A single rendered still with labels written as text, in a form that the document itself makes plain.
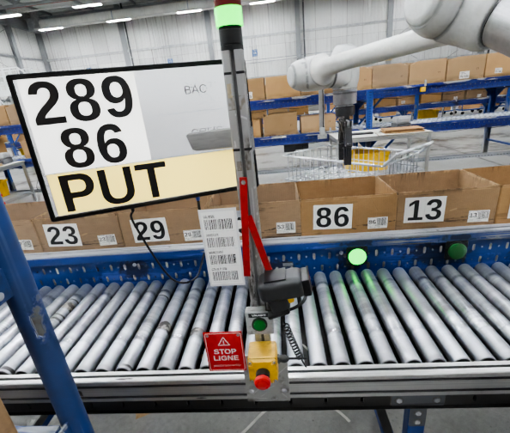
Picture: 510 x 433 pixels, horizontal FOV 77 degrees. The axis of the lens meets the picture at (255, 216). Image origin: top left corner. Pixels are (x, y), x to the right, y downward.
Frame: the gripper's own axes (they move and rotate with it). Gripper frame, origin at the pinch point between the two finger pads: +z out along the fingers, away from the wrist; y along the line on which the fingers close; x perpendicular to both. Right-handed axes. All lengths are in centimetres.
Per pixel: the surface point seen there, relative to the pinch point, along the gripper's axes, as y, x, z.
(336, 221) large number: -8.1, 5.1, 24.9
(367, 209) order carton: -7.9, -7.7, 20.6
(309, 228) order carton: -7.9, 16.2, 27.7
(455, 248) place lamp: -15, -40, 37
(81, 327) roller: -44, 102, 45
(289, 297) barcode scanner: -74, 27, 15
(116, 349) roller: -55, 83, 45
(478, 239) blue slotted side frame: -14, -49, 34
